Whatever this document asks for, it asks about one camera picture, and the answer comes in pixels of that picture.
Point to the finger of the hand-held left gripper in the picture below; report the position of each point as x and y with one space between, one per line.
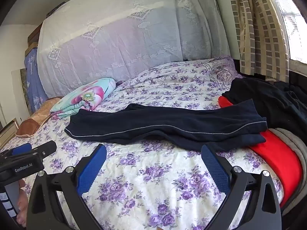
22 148
45 148

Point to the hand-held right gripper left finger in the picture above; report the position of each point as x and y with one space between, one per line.
92 170

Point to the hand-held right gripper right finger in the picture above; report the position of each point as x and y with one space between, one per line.
215 170

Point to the navy blue pants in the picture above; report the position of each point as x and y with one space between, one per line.
168 122

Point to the person's left hand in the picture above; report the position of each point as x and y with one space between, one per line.
24 201

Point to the orange brown pillow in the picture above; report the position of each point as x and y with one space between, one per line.
33 122

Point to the purple floral bedsheet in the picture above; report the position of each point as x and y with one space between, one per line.
156 167

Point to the red cloth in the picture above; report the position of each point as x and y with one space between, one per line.
275 158

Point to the folded turquoise pink floral quilt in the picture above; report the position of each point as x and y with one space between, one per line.
88 95

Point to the blue patterned cloth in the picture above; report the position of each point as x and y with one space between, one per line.
33 76

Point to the grey cloth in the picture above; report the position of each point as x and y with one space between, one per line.
297 146

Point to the black garment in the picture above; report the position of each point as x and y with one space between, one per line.
263 95

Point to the purple cloth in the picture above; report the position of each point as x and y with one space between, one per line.
120 83

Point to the wooden box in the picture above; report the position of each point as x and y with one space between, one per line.
33 38

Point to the beige grey checked curtain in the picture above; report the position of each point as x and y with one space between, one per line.
259 40

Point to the window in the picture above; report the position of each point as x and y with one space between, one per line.
297 36

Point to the wooden frame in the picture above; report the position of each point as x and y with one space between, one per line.
7 131

